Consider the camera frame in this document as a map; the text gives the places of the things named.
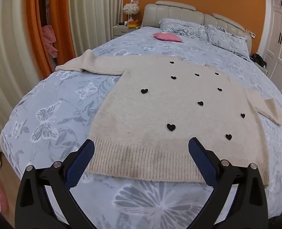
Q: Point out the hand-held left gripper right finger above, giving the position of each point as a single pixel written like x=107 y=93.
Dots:
x=201 y=164

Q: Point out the black bag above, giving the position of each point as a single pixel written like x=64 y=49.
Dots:
x=259 y=60

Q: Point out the cream sweater with black hearts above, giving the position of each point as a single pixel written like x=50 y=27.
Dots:
x=169 y=114

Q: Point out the beige padded headboard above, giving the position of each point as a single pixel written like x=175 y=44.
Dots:
x=193 y=14

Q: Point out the beige pleated curtain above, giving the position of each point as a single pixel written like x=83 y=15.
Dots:
x=93 y=12
x=10 y=59

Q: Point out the orange curtain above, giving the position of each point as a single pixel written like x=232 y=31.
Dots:
x=37 y=21

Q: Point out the bed with butterfly duvet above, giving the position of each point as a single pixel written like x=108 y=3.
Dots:
x=60 y=114

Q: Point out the small pink cushion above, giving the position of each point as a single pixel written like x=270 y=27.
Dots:
x=168 y=37

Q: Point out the white feather table lamp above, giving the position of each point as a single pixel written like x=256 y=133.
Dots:
x=131 y=9

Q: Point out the yellow box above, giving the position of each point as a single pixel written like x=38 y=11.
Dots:
x=133 y=24

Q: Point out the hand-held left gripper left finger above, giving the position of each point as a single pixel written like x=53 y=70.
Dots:
x=80 y=164

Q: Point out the beige nightstand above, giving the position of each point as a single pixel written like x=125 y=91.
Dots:
x=123 y=30

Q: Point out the white wardrobe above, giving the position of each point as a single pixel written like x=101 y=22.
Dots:
x=280 y=40

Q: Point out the blue floral pillow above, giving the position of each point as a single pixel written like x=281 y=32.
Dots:
x=226 y=39
x=182 y=28

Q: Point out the pink hanging clothes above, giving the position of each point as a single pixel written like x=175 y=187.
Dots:
x=49 y=40

